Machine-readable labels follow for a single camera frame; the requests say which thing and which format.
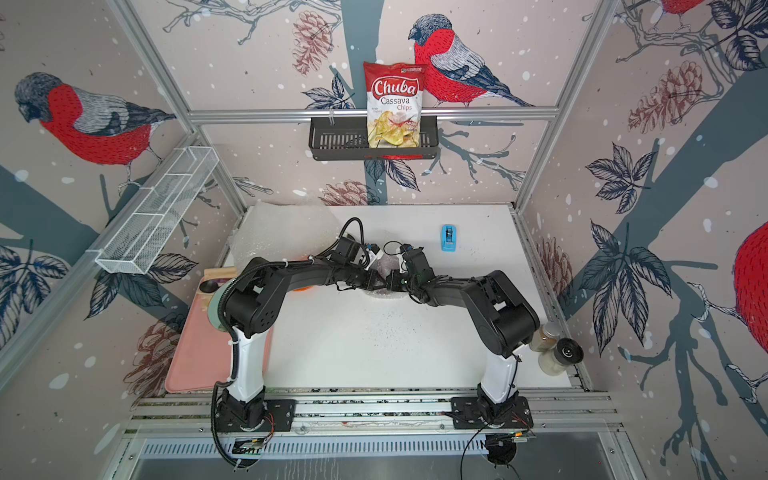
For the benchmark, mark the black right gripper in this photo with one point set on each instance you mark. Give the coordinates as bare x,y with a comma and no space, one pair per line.
392,282

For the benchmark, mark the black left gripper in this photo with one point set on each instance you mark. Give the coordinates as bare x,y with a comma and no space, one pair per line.
373,276

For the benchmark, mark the clear bubble wrap sheet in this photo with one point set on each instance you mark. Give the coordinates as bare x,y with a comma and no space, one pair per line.
383,264

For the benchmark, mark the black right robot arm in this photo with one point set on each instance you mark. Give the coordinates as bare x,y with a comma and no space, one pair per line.
503,318

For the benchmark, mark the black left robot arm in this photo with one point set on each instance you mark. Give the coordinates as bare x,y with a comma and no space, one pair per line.
248,306

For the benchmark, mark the stack of bubble wrap sheets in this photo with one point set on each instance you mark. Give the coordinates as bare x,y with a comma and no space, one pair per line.
283,232

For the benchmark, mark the blue tape dispenser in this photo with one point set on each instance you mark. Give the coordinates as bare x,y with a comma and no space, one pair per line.
448,238

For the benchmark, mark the brown spice jar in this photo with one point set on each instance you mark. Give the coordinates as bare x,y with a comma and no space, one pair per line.
546,337

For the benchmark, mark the mint green floral plate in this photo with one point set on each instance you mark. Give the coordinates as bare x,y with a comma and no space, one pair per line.
213,308

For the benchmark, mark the black lid spice jar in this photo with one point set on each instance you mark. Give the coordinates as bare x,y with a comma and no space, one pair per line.
566,353

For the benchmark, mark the Chuba cassava chips bag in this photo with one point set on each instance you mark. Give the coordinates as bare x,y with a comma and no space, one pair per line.
394,95

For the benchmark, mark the pink plastic tray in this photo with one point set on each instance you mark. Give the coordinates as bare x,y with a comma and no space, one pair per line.
205,356

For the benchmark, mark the black wire wall basket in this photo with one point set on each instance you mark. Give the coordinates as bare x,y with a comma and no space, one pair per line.
345,139

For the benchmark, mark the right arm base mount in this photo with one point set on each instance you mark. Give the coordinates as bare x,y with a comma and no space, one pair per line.
472,413

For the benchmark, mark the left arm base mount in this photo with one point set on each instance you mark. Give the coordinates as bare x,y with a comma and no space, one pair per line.
271,415

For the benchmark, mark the white wire mesh shelf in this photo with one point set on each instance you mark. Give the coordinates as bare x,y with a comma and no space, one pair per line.
141,237

